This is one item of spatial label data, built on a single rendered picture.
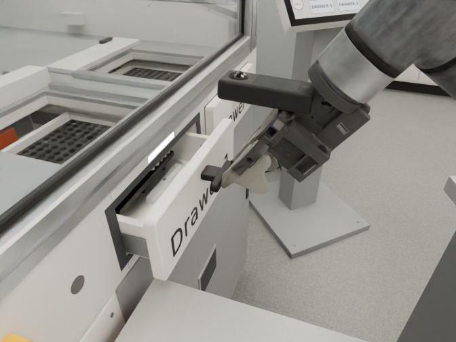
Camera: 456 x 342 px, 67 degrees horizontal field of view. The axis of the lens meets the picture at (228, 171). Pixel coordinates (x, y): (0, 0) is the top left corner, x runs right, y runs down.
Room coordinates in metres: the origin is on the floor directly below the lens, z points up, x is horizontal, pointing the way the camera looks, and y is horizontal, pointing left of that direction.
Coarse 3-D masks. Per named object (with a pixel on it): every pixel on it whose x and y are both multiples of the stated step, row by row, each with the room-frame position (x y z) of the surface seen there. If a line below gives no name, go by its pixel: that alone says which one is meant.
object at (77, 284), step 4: (80, 276) 0.25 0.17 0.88; (76, 280) 0.24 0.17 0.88; (80, 280) 0.25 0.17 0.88; (84, 280) 0.25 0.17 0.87; (72, 284) 0.24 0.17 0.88; (76, 284) 0.24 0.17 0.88; (80, 284) 0.25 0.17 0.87; (72, 288) 0.24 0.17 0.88; (76, 288) 0.24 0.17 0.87; (80, 288) 0.25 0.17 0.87; (72, 292) 0.24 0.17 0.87; (76, 292) 0.24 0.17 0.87
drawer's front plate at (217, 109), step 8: (248, 64) 0.86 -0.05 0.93; (248, 72) 0.83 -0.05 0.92; (216, 96) 0.66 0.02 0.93; (208, 104) 0.62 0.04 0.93; (216, 104) 0.62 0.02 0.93; (224, 104) 0.66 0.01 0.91; (232, 104) 0.71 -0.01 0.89; (240, 104) 0.77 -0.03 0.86; (248, 104) 0.84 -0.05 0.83; (208, 112) 0.61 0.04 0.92; (216, 112) 0.62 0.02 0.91; (224, 112) 0.66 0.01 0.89; (232, 112) 0.71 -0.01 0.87; (208, 120) 0.61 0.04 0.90; (216, 120) 0.62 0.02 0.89; (208, 128) 0.61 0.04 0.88
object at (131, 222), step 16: (176, 144) 0.57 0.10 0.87; (192, 144) 0.56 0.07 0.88; (176, 160) 0.56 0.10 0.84; (160, 176) 0.51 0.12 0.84; (176, 176) 0.51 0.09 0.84; (128, 208) 0.42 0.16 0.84; (144, 208) 0.42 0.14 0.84; (128, 224) 0.32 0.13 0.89; (128, 240) 0.32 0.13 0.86; (144, 240) 0.32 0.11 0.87; (144, 256) 0.32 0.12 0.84
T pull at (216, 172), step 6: (228, 162) 0.44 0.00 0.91; (204, 168) 0.43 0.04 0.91; (210, 168) 0.43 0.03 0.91; (216, 168) 0.43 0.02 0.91; (222, 168) 0.42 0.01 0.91; (204, 174) 0.41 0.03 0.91; (210, 174) 0.41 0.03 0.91; (216, 174) 0.41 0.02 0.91; (222, 174) 0.41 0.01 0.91; (210, 180) 0.41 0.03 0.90; (216, 180) 0.39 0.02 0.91; (210, 186) 0.38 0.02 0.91; (216, 186) 0.38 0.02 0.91; (216, 192) 0.38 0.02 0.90
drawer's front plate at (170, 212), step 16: (224, 128) 0.52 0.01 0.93; (208, 144) 0.47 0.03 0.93; (224, 144) 0.51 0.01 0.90; (192, 160) 0.42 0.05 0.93; (208, 160) 0.45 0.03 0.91; (224, 160) 0.51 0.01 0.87; (192, 176) 0.39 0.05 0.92; (176, 192) 0.35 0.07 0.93; (192, 192) 0.39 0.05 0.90; (208, 192) 0.44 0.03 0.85; (160, 208) 0.32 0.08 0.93; (176, 208) 0.34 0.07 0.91; (192, 208) 0.38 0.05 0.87; (208, 208) 0.44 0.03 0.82; (144, 224) 0.29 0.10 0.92; (160, 224) 0.30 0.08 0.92; (176, 224) 0.33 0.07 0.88; (160, 240) 0.29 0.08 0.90; (176, 240) 0.33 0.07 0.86; (160, 256) 0.29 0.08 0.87; (176, 256) 0.32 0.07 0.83; (160, 272) 0.29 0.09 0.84
